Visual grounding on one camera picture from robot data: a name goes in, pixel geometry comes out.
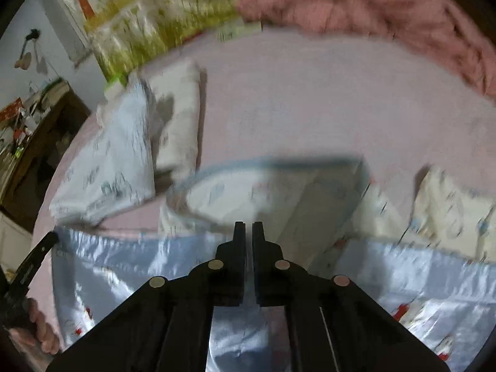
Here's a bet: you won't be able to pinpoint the pink quilt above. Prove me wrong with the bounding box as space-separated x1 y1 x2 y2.
236 0 496 97

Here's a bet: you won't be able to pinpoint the wall lamp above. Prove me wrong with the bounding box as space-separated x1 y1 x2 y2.
15 29 41 70

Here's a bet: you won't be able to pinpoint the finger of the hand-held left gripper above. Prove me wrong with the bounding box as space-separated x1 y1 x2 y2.
8 231 60 296

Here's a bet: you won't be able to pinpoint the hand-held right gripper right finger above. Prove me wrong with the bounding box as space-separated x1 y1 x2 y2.
252 222 452 372

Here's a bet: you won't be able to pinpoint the cream folded garment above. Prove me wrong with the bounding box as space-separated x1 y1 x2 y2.
411 166 496 261

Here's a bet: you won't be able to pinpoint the person's left hand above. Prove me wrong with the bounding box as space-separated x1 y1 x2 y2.
7 298 62 356

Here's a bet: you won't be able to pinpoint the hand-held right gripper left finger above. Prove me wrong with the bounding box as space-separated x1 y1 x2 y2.
46 222 246 372

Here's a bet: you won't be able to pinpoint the pink bed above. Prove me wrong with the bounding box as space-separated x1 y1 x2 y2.
31 27 496 372

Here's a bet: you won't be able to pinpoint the blue satin pants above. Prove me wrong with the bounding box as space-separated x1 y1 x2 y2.
50 228 496 372

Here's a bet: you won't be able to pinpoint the white cabinet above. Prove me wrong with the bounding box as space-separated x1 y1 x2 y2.
0 208 35 274

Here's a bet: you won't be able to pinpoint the white and blue printed garment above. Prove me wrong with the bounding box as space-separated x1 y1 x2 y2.
50 73 156 225

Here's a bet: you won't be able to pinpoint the tree print curtain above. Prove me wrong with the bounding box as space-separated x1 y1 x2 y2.
50 0 264 82

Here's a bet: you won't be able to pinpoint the red printed box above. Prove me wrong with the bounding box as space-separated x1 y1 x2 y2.
0 99 23 122

